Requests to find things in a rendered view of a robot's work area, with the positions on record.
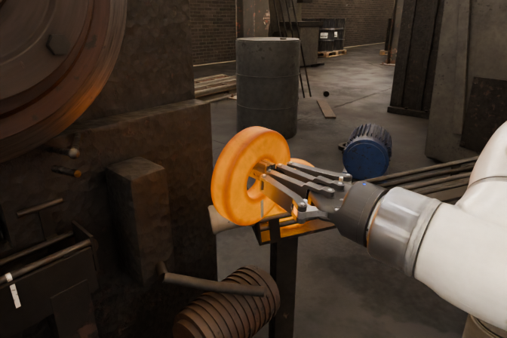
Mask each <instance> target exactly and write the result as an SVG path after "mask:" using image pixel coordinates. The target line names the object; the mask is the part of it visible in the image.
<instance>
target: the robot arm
mask: <svg viewBox="0 0 507 338"><path fill-rule="evenodd" d="M294 168H295V169H294ZM249 177H253V178H254V179H256V180H259V181H260V192H261V193H263V194H264V195H265V196H267V197H268V198H269V199H271V200H272V201H273V202H275V203H276V204H277V205H279V206H280V207H282V208H283V209H285V210H286V211H287V212H288V213H289V214H291V215H292V217H293V218H294V219H295V221H296V222H297V223H299V224H304V223H305V222H306V218H308V217H317V218H318V219H319V220H322V221H326V222H329V223H333V224H334V225H335V226H336V227H337V229H338V231H339V233H340V234H341V236H343V237H345V238H347V239H349V240H351V241H354V242H356V243H358V244H360V245H362V246H364V247H367V251H368V253H369V254H370V255H371V256H372V257H373V258H375V259H377V260H379V261H381V262H383V263H385V264H387V265H389V266H391V267H393V268H395V269H397V270H399V271H401V272H403V273H404V274H405V275H408V276H412V277H414V278H415V279H417V280H419V281H421V282H422V283H424V284H425V285H427V286H428V287H430V288H431V289H432V290H433V291H434V292H436V294H437V295H439V296H440V297H441V298H442V299H444V300H446V301H448V302H449V303H451V304H453V305H454V306H456V307H457V308H459V309H461V310H463V311H465V312H467V313H469V314H470V315H473V316H475V317H476V318H479V319H481V320H482V321H485V322H487V323H489V324H492V325H493V326H496V327H498V328H501V329H503V330H506V331H507V121H506V122H505V123H503V124H502V125H501V126H500V127H499V128H498V129H497V130H496V132H495V133H494V134H493V136H492V137H491V138H490V139H489V141H488V142H487V145H486V146H485V147H484V149H483V151H482V152H481V154H480V156H479V158H478V160H477V161H476V163H475V166H474V168H473V171H472V173H471V176H470V179H469V185H468V188H467V190H466V192H465V194H464V195H463V197H461V199H460V200H458V202H457V203H456V204H455V205H451V204H447V203H444V202H441V201H439V200H438V199H435V198H429V197H426V196H424V195H421V194H418V193H415V192H411V191H409V190H407V189H403V188H401V187H395V188H393V189H390V190H389V189H386V188H383V187H381V186H378V185H375V184H372V183H369V182H367V181H363V180H361V181H358V182H357V183H355V184H354V185H352V184H351V183H352V175H351V174H342V173H335V172H332V171H326V170H323V169H320V168H316V167H311V166H308V165H304V164H299V163H296V162H292V161H289V162H287V165H284V164H275V163H272V162H270V161H267V160H265V159H263V160H261V161H259V162H257V163H256V164H255V166H254V167H253V169H252V170H251V172H250V174H249Z"/></svg>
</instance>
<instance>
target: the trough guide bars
mask: <svg viewBox="0 0 507 338"><path fill-rule="evenodd" d="M478 158H479V156H476V157H472V158H465V159H461V160H458V161H451V162H447V163H443V164H437V165H432V166H429V167H422V168H418V169H414V170H411V171H404V172H400V173H396V174H389V175H385V176H381V177H375V178H371V179H367V180H364V181H367V182H369V183H378V182H382V181H386V180H392V179H396V178H400V177H406V176H410V175H414V174H421V173H425V172H428V171H435V170H438V169H442V168H446V167H451V169H449V170H445V171H439V172H434V173H430V174H424V175H420V176H417V177H410V178H407V179H402V180H396V181H392V182H388V183H382V184H378V186H381V187H383V188H389V187H392V186H399V185H402V184H406V183H412V182H416V181H420V180H427V179H430V178H434V177H440V176H444V175H448V174H450V176H449V177H443V178H440V179H436V180H430V181H425V182H422V183H415V184H412V185H408V186H402V187H401V188H403V189H407V190H409V191H410V190H414V189H420V188H423V187H427V186H433V185H438V184H441V183H447V182H451V181H454V180H461V179H465V178H468V177H470V176H471V173H472V171H471V172H467V173H464V174H459V172H462V171H468V170H472V169H473V168H474V166H475V164H470V165H466V166H463V167H460V165H461V164H467V163H471V162H475V161H477V160H478ZM468 184H469V180H464V181H460V182H457V183H451V184H447V185H443V186H437V187H433V188H430V189H424V190H419V191H416V192H415V193H418V194H421V195H428V194H431V193H435V192H441V191H444V190H448V189H454V188H458V187H461V186H467V185H468ZM287 217H292V215H291V214H289V213H288V212H284V213H279V214H273V215H269V216H266V217H264V218H263V219H261V220H260V223H266V222H269V224H266V225H263V226H260V231H261V232H263V231H267V230H269V234H270V240H271V244H272V243H276V242H280V241H281V233H280V227H284V226H290V225H293V224H297V222H296V221H295V219H290V220H284V221H280V222H279V220H280V219H284V218H287ZM316 219H317V217H308V218H306V222H307V221H310V220H316Z"/></svg>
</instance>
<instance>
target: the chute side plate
mask: <svg viewBox="0 0 507 338"><path fill-rule="evenodd" d="M85 279H87V280H88V286H89V290H90V293H92V292H94V291H95V290H97V289H99V288H98V283H97V276H96V271H95V267H94V259H93V255H92V250H91V247H86V248H85V249H83V250H80V251H79V252H76V253H74V254H72V255H69V256H67V257H65V258H62V259H61V260H58V261H56V262H54V263H52V264H50V265H48V266H45V267H43V268H41V269H38V270H36V271H34V272H31V273H29V274H28V275H25V276H23V277H21V278H18V279H17V280H14V281H12V282H10V283H8V284H5V285H3V286H1V287H0V338H9V337H11V336H13V335H15V334H16V333H19V332H20V331H22V330H24V329H26V328H28V327H30V326H32V325H33V324H35V323H37V322H39V321H40V320H42V319H44V318H46V317H48V316H49V315H52V314H53V310H52V307H51V301H50V298H51V297H52V296H54V295H56V294H58V293H60V292H62V291H64V290H66V289H68V288H70V287H72V286H74V285H76V284H77V283H79V282H81V281H83V280H85ZM12 284H15V287H16V290H17V295H18V297H19V301H20V305H21V306H20V307H18V308H16V306H15V303H14V298H13V295H12V293H11V288H10V286H11V285H12Z"/></svg>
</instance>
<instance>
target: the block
mask: <svg viewBox="0 0 507 338"><path fill-rule="evenodd" d="M105 173H106V182H107V187H108V193H109V202H110V207H111V212H112V221H113V226H114V231H115V240H116V246H117V251H118V260H119V265H120V268H121V269H122V270H123V271H124V272H125V273H126V274H128V275H129V276H130V277H131V278H132V279H134V280H135V282H136V283H138V284H139V285H140V286H141V287H149V286H150V285H152V284H154V283H155V282H157V281H159V279H158V276H157V273H156V270H155V265H156V264H157V263H158V262H159V261H163V262H164V264H165V266H166V269H167V272H170V273H172V271H173V270H174V268H175V265H174V249H173V241H172V232H171V216H170V208H169V199H168V190H167V174H166V171H165V169H164V168H163V167H162V166H160V165H158V164H156V163H153V162H151V161H149V160H147V159H144V158H142V157H134V158H130V159H127V160H124V161H120V162H117V163H114V164H110V165H108V166H107V167H106V169H105Z"/></svg>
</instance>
